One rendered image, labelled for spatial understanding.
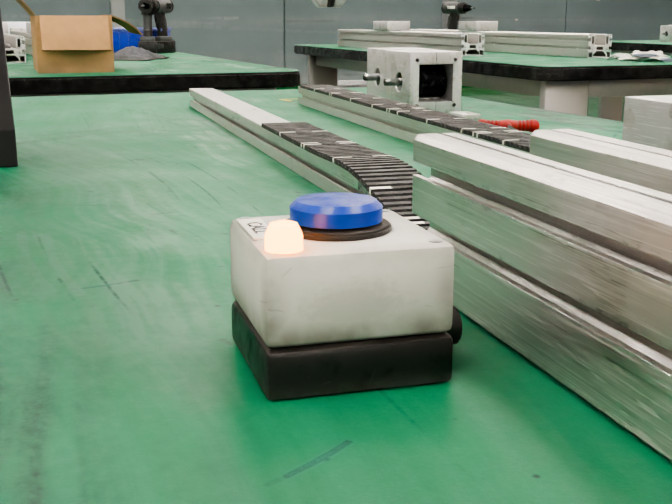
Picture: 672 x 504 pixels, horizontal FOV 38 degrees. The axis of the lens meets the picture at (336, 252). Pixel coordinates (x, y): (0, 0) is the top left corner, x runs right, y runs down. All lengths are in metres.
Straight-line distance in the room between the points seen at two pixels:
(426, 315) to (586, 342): 0.06
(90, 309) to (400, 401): 0.20
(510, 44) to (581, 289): 3.81
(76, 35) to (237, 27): 9.29
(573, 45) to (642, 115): 3.09
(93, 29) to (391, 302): 2.39
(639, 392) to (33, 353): 0.26
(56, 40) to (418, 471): 2.44
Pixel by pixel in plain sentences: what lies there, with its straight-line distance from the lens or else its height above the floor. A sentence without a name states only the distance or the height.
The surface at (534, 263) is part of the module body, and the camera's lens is 0.43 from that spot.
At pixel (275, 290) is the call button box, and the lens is 0.38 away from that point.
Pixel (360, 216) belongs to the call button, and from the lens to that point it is 0.40.
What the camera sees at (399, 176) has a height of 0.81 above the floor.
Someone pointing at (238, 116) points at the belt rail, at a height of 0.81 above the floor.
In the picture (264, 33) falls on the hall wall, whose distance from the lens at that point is 12.07.
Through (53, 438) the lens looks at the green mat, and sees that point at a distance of 0.38.
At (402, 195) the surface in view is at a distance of 0.71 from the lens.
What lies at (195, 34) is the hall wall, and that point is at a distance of 11.85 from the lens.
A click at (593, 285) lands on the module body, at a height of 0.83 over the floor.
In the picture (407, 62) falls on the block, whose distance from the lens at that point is 1.55.
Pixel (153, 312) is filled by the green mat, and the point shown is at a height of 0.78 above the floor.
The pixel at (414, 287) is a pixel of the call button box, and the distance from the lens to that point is 0.40.
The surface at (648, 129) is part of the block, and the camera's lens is 0.69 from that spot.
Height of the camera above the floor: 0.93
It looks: 14 degrees down
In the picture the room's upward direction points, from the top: straight up
